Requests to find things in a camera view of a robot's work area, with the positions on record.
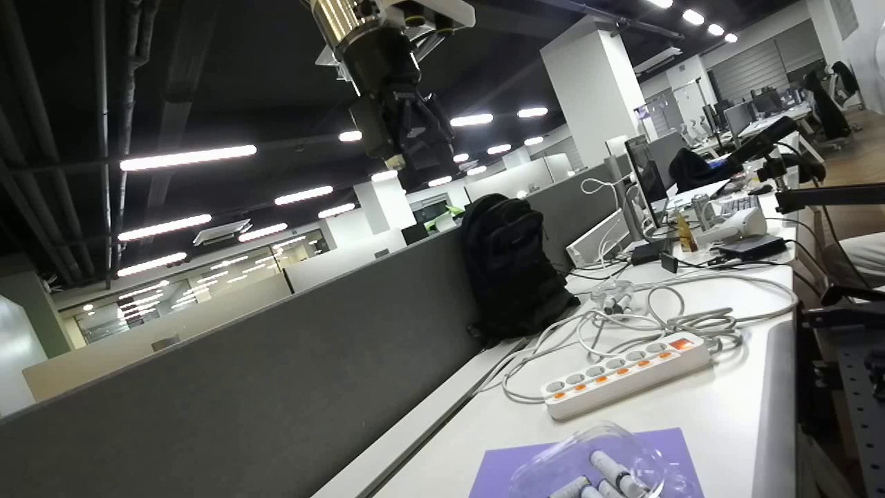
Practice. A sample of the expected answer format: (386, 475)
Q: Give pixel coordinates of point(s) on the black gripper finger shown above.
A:
(372, 125)
(423, 143)

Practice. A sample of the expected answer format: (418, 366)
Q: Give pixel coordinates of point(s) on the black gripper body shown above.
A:
(379, 63)

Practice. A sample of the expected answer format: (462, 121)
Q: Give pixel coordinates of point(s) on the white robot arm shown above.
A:
(350, 14)

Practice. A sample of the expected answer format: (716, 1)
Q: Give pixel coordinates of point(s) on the ceiling tube light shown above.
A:
(531, 111)
(163, 227)
(470, 121)
(188, 160)
(303, 196)

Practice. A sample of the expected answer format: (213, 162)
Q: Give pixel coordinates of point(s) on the black backpack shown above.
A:
(512, 267)

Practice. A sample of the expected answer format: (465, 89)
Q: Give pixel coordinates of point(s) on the white building pillar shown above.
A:
(596, 93)

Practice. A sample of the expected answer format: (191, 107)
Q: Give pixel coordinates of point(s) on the computer monitor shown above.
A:
(650, 182)

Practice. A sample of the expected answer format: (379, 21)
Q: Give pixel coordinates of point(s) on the clear bag with charger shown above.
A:
(614, 297)

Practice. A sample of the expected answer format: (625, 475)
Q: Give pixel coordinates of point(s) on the black office chair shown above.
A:
(694, 168)

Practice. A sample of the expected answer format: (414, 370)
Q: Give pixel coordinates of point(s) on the yellow bottle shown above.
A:
(683, 234)

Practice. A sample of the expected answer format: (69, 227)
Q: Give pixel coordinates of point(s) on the grey desk divider panel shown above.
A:
(277, 388)

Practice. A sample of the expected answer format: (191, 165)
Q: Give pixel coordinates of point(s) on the white power strip orange switches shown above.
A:
(625, 374)

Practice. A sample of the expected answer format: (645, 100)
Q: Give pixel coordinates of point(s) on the clear plastic container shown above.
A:
(598, 460)

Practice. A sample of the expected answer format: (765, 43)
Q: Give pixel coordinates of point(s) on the grey marker pen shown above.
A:
(571, 489)
(614, 472)

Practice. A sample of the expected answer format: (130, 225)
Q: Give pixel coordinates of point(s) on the purple mat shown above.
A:
(672, 453)

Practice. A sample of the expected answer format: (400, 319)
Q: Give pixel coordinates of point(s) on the black perforated breadboard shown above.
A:
(867, 404)

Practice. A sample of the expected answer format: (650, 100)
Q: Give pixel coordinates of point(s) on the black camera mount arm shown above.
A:
(831, 196)

